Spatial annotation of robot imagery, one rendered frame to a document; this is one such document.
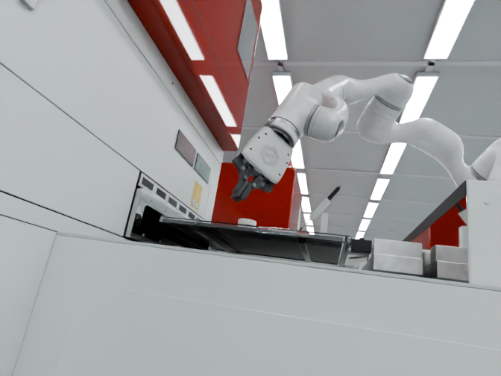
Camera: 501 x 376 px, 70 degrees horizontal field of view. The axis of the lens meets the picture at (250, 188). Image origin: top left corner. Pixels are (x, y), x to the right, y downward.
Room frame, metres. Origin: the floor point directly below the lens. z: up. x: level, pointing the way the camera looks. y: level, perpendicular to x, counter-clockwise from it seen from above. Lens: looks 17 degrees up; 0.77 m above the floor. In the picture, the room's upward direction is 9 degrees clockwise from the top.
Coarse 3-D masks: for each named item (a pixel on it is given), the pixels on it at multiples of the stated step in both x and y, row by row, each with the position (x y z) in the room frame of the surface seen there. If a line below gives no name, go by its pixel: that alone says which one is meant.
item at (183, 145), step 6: (180, 132) 0.78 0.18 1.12; (180, 138) 0.78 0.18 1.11; (180, 144) 0.79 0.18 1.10; (186, 144) 0.82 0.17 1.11; (180, 150) 0.80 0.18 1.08; (186, 150) 0.83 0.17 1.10; (192, 150) 0.86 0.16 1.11; (186, 156) 0.83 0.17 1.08; (192, 156) 0.87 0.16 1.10; (192, 162) 0.87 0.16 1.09
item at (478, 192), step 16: (480, 192) 0.43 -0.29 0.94; (496, 192) 0.42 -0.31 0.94; (480, 208) 0.43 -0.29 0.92; (496, 208) 0.42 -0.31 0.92; (480, 224) 0.43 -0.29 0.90; (496, 224) 0.42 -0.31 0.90; (480, 240) 0.43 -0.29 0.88; (496, 240) 0.42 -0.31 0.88; (480, 256) 0.43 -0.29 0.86; (496, 256) 0.42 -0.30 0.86; (480, 272) 0.43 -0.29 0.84; (496, 272) 0.42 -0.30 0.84
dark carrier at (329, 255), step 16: (208, 240) 0.88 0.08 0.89; (224, 240) 0.84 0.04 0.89; (240, 240) 0.80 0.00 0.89; (256, 240) 0.77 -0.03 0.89; (272, 240) 0.74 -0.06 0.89; (288, 240) 0.71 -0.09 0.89; (320, 240) 0.66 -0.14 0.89; (272, 256) 0.98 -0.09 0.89; (288, 256) 0.94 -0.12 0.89; (320, 256) 0.85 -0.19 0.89; (336, 256) 0.81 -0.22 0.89
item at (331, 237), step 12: (168, 216) 0.70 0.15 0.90; (216, 228) 0.67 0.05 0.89; (228, 228) 0.66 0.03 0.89; (240, 228) 0.66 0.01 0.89; (252, 228) 0.65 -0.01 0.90; (264, 228) 0.65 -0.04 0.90; (276, 228) 0.64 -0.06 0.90; (324, 240) 0.63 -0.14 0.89; (336, 240) 0.62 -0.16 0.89; (348, 240) 0.61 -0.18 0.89
